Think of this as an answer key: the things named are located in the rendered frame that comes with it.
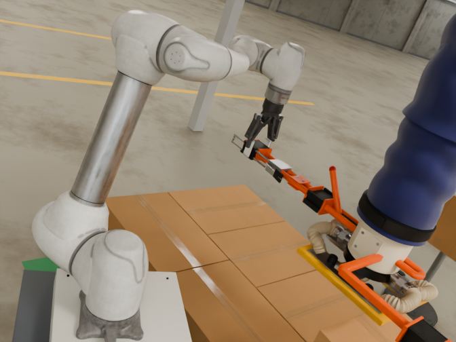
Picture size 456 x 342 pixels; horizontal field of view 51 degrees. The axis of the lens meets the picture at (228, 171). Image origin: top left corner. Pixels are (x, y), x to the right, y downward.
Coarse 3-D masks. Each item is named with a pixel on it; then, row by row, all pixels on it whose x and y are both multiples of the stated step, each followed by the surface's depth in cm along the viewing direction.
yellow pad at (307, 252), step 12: (300, 252) 152; (312, 252) 151; (324, 252) 153; (312, 264) 148; (324, 264) 147; (324, 276) 145; (336, 276) 144; (348, 288) 140; (372, 288) 139; (360, 300) 137; (372, 312) 134
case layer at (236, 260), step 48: (192, 192) 275; (240, 192) 295; (144, 240) 221; (192, 240) 233; (240, 240) 247; (288, 240) 263; (192, 288) 202; (240, 288) 213; (288, 288) 224; (336, 288) 237; (192, 336) 188; (240, 336) 187; (288, 336) 196
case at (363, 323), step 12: (336, 324) 147; (348, 324) 149; (360, 324) 151; (372, 324) 153; (384, 324) 155; (324, 336) 141; (336, 336) 142; (348, 336) 144; (360, 336) 146; (372, 336) 148; (384, 336) 149; (396, 336) 151
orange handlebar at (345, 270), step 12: (288, 180) 169; (300, 180) 167; (336, 216) 155; (348, 216) 156; (348, 228) 152; (348, 264) 129; (360, 264) 131; (372, 264) 137; (396, 264) 140; (408, 264) 141; (348, 276) 124; (420, 276) 136; (360, 288) 122; (372, 300) 119; (384, 312) 117; (396, 312) 116; (396, 324) 115
